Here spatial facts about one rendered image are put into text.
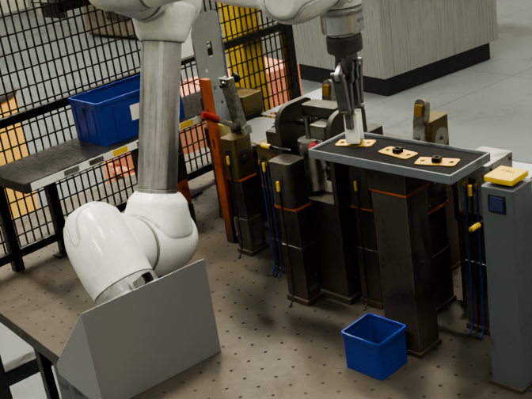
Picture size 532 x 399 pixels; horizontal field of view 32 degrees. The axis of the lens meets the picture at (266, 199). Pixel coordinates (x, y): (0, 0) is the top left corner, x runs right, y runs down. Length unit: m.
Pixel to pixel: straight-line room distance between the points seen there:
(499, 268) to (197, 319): 0.70
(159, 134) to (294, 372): 0.67
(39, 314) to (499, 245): 1.30
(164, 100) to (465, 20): 4.72
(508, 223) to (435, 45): 4.90
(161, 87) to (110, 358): 0.68
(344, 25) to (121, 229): 0.70
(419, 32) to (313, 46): 0.83
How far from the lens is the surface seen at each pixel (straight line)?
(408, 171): 1.83
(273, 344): 2.19
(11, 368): 3.35
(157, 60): 2.29
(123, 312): 2.02
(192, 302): 2.11
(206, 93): 2.59
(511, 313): 1.87
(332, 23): 1.90
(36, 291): 2.71
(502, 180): 1.76
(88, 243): 2.14
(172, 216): 2.28
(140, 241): 2.18
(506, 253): 1.82
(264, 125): 2.77
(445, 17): 6.68
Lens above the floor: 1.82
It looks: 22 degrees down
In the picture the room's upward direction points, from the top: 9 degrees counter-clockwise
